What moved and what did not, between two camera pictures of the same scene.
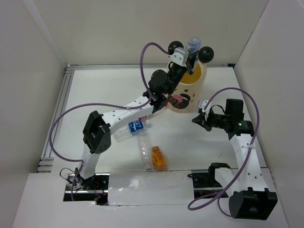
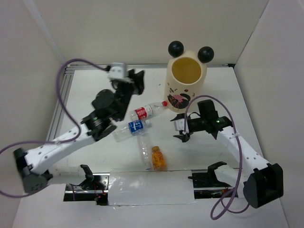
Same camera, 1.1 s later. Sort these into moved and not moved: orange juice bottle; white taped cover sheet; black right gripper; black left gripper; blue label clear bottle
Moved: black right gripper; black left gripper
Not moved: white taped cover sheet; orange juice bottle; blue label clear bottle
